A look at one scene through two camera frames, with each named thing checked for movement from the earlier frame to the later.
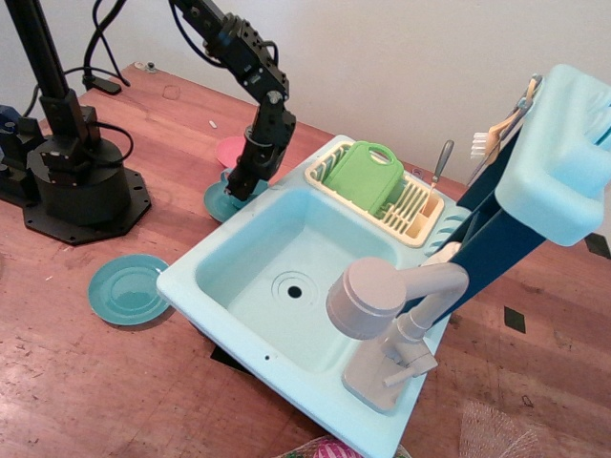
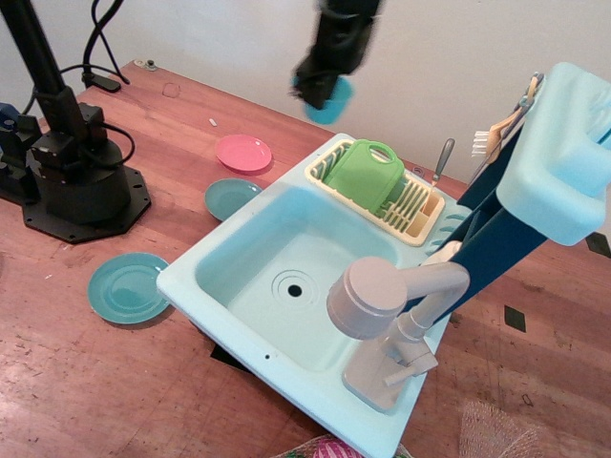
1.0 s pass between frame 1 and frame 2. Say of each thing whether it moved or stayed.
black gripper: moved
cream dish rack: stayed
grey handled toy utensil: stayed
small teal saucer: stayed
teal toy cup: moved
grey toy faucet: stayed
